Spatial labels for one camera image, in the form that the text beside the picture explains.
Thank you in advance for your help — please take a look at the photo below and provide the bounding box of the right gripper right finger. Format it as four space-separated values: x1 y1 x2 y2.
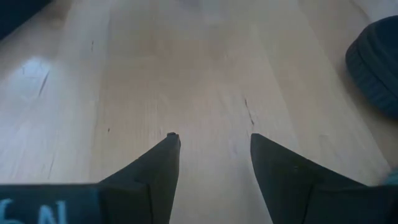
249 133 369 224

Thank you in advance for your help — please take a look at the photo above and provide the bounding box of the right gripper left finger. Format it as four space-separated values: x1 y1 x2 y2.
98 131 182 224

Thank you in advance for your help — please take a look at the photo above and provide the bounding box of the black slide sandal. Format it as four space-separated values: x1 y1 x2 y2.
344 14 398 119

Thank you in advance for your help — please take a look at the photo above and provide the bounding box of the black metal table frame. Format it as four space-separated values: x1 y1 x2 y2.
0 0 53 41

